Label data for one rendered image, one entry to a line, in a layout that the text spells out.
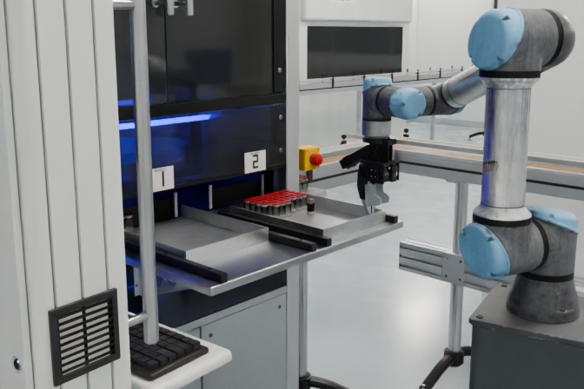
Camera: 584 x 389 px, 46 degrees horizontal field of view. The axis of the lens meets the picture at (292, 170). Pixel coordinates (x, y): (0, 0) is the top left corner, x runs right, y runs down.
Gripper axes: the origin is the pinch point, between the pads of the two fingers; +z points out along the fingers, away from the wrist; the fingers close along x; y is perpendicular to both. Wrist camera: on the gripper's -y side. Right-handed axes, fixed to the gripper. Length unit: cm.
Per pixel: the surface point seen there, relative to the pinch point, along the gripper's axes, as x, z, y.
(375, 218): 1.4, 2.3, 1.5
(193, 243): -42.5, 4.1, -21.4
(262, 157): -4.4, -10.7, -35.6
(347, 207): 5.5, 2.1, -11.5
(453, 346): 86, 76, -20
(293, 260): -34.2, 4.9, 4.1
